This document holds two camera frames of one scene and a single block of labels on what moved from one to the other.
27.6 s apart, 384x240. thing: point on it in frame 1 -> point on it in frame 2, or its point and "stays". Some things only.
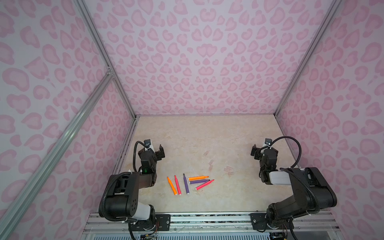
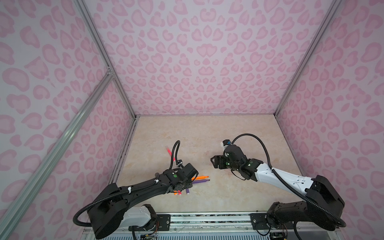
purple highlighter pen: (198, 181) stays
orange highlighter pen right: (192, 178) stays
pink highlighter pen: (203, 185) -> (170, 154)
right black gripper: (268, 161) -> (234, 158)
